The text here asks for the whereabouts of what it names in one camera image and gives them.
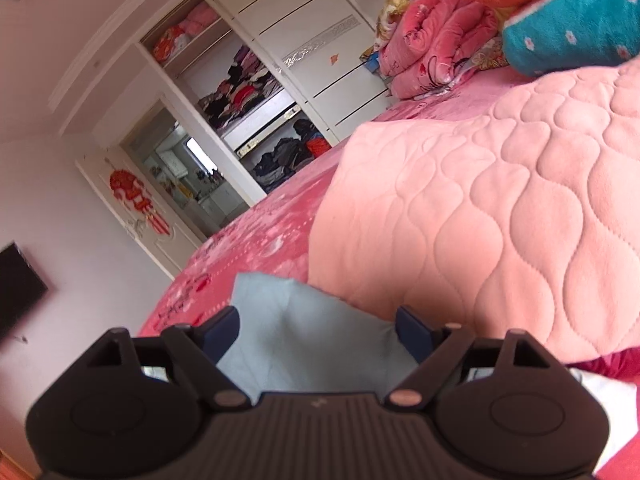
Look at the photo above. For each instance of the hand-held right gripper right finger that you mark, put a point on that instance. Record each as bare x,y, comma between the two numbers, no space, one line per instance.
412,332

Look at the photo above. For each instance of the pink bedding on wardrobe shelf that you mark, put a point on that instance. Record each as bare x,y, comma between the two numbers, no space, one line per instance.
185,30

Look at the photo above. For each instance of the dark red cloth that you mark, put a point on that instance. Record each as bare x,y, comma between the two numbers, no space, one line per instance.
607,362

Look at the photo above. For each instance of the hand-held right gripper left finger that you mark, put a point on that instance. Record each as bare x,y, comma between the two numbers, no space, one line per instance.
224,331

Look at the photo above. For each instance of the pink quilted blanket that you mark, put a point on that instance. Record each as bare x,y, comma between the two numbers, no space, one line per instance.
500,200

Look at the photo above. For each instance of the light blue garment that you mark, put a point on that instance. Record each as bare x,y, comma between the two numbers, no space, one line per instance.
310,340

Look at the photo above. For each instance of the white cloth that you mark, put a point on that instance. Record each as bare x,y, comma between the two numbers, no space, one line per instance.
612,405

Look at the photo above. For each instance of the red paper door decoration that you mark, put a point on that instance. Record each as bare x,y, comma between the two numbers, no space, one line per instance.
132,192

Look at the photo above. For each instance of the folded pink fleece blanket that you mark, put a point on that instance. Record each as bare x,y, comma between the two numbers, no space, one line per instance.
440,35

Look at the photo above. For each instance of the white wardrobe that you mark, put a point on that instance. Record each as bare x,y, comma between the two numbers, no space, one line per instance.
280,35

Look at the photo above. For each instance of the red heart-print bed blanket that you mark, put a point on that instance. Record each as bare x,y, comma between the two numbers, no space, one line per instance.
280,230

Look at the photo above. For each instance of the teal flower-print pillow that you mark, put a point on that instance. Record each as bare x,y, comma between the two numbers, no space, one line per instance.
570,35

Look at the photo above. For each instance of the white room door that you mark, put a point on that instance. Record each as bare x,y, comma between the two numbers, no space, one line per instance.
150,220

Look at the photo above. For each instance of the pile of dark clothes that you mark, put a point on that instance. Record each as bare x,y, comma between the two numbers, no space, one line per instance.
285,157

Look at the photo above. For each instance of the black wall television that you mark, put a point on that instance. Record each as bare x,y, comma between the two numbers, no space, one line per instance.
17,287

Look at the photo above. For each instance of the pile of mixed colourful clothes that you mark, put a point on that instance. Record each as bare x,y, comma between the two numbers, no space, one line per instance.
240,92

